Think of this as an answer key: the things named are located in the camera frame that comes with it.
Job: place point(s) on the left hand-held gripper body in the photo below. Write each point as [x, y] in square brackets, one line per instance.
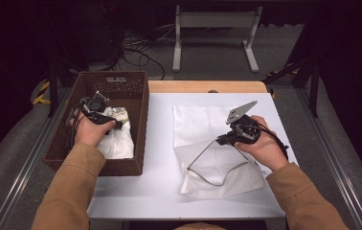
[94, 105]

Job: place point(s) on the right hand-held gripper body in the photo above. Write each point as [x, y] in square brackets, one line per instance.
[246, 129]

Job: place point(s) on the white garment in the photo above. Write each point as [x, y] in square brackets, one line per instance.
[118, 143]

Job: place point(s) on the white mesh laundry bag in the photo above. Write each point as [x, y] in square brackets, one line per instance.
[198, 124]

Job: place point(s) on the brown wicker basket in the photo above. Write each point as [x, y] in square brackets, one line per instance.
[131, 96]

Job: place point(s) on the person's left hand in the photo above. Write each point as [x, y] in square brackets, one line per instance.
[89, 134]

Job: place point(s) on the person's right hand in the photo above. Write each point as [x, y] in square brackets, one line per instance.
[268, 150]

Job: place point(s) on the black metal stand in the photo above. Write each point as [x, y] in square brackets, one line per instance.
[313, 89]
[53, 89]

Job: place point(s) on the yellow black striped tape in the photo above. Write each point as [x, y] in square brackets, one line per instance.
[41, 96]

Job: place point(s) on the white table board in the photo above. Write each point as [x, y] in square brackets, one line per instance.
[156, 185]

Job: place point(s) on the person's lap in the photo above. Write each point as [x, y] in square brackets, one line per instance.
[199, 226]

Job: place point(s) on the white metal stand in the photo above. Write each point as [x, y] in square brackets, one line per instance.
[215, 19]

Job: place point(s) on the aluminium rail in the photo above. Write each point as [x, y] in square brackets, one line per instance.
[19, 172]
[338, 166]

